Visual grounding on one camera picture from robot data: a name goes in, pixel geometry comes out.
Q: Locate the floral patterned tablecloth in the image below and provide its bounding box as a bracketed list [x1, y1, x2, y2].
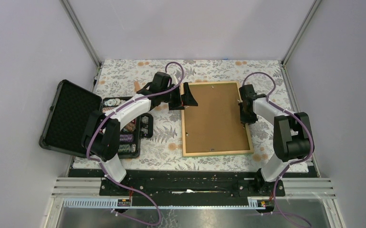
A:
[71, 59, 313, 173]

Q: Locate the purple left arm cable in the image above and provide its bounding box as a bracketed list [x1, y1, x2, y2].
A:
[85, 61, 185, 227]

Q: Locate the tan wooden block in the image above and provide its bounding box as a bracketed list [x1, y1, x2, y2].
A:
[134, 81, 141, 92]

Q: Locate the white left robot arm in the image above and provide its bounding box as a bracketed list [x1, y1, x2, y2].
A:
[81, 72, 198, 195]

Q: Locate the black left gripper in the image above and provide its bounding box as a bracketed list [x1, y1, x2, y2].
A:
[160, 82, 197, 110]

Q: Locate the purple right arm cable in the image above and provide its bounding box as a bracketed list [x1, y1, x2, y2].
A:
[242, 71, 315, 228]

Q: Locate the wooden picture frame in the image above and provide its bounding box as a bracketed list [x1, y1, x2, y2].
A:
[180, 80, 255, 158]

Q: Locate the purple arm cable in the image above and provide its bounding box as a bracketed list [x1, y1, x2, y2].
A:
[85, 61, 185, 227]
[242, 71, 315, 228]

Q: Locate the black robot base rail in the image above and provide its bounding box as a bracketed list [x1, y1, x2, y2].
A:
[68, 169, 286, 207]

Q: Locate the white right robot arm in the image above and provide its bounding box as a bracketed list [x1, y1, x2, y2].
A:
[239, 85, 314, 196]

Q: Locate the brown cardboard backing board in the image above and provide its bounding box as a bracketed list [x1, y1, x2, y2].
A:
[183, 83, 251, 153]

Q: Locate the aluminium cable tray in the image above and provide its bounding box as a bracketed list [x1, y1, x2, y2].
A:
[52, 178, 336, 210]

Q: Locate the black poker chip case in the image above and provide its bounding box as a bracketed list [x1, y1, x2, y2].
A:
[39, 79, 154, 160]

